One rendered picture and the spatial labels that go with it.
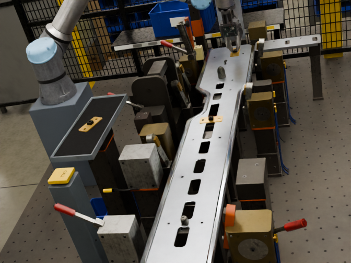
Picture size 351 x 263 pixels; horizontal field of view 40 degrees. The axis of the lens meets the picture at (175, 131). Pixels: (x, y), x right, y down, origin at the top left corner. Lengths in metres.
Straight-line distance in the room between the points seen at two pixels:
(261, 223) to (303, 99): 1.27
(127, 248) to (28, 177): 2.52
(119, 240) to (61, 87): 0.85
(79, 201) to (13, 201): 2.20
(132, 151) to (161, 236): 0.30
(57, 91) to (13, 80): 2.61
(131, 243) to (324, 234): 0.67
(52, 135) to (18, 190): 1.69
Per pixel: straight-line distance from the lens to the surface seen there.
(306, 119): 2.23
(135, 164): 1.44
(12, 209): 3.51
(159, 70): 1.75
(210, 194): 1.40
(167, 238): 1.30
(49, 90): 1.95
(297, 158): 1.99
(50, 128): 2.00
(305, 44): 2.21
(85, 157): 1.42
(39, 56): 1.91
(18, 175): 3.85
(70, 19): 2.00
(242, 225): 1.19
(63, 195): 1.39
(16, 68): 4.47
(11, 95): 4.63
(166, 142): 1.59
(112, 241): 1.30
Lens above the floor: 1.88
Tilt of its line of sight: 31 degrees down
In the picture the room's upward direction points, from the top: 15 degrees counter-clockwise
